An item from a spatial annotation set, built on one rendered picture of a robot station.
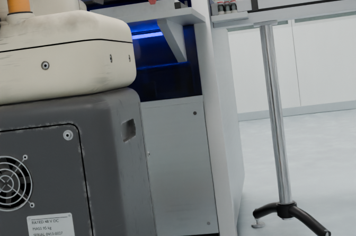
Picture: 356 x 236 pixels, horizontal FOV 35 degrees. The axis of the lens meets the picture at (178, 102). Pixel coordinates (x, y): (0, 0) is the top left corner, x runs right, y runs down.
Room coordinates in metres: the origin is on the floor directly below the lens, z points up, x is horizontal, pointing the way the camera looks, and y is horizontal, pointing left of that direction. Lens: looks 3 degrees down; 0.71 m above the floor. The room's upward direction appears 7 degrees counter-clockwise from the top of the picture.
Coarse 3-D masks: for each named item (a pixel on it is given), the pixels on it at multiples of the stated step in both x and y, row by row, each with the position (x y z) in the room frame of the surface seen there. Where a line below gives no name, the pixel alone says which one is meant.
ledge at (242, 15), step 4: (240, 12) 2.01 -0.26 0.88; (244, 12) 2.00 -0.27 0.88; (212, 16) 2.02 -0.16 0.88; (216, 16) 2.02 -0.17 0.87; (220, 16) 2.02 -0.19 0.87; (224, 16) 2.02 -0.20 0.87; (228, 16) 2.01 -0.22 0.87; (232, 16) 2.01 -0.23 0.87; (236, 16) 2.01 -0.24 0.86; (240, 16) 2.01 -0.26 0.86; (244, 16) 2.01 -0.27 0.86; (212, 20) 2.02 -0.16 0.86; (216, 20) 2.02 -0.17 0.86; (220, 20) 2.02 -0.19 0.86; (224, 20) 2.05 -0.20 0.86; (228, 20) 2.07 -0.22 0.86; (232, 20) 2.09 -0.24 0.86
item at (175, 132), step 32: (224, 32) 2.73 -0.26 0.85; (224, 64) 2.47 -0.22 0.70; (192, 96) 2.04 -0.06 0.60; (224, 96) 2.26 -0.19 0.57; (160, 128) 2.06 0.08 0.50; (192, 128) 2.04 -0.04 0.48; (160, 160) 2.06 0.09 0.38; (192, 160) 2.04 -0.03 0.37; (160, 192) 2.07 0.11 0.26; (192, 192) 2.05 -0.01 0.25; (160, 224) 2.07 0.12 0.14; (192, 224) 2.05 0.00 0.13
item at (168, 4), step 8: (160, 0) 1.67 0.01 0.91; (168, 0) 1.67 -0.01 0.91; (176, 0) 1.71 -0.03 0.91; (104, 8) 1.70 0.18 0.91; (112, 8) 1.69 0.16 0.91; (120, 8) 1.69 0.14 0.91; (128, 8) 1.69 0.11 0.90; (136, 8) 1.68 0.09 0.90; (144, 8) 1.68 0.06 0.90; (152, 8) 1.67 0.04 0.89; (160, 8) 1.67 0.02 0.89; (168, 8) 1.67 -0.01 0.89; (112, 16) 1.69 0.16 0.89; (120, 16) 1.69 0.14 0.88
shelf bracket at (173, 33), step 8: (160, 24) 1.71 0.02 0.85; (168, 24) 1.73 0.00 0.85; (176, 24) 1.90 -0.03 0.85; (168, 32) 1.77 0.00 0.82; (176, 32) 1.87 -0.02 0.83; (168, 40) 1.83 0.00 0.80; (176, 40) 1.85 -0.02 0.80; (176, 48) 1.90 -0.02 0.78; (184, 48) 2.02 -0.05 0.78; (176, 56) 1.97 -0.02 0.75; (184, 56) 1.99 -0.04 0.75
